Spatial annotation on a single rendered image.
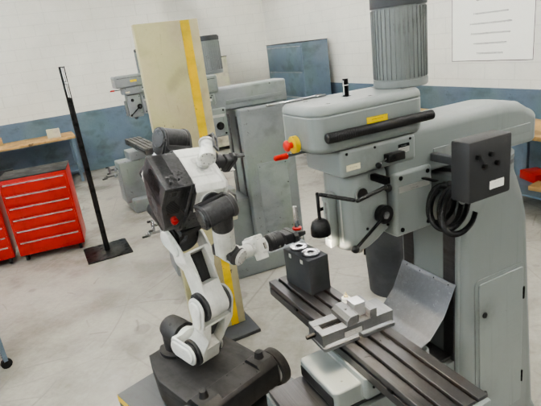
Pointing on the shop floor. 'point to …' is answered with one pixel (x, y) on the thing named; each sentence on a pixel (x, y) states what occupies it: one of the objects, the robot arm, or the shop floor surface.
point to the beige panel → (184, 119)
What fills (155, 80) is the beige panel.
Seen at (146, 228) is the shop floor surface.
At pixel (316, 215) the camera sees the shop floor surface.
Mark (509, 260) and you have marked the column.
